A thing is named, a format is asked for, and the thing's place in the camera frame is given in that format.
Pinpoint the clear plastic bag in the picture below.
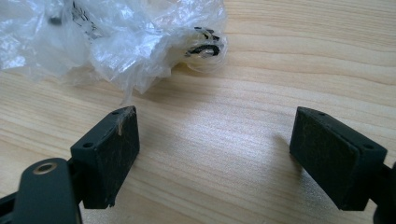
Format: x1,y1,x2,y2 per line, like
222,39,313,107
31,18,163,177
0,0,229,105

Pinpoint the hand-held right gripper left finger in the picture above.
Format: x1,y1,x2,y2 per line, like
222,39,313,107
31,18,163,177
70,105,141,210

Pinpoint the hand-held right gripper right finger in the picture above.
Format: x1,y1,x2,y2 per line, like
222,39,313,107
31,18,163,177
289,105,389,212

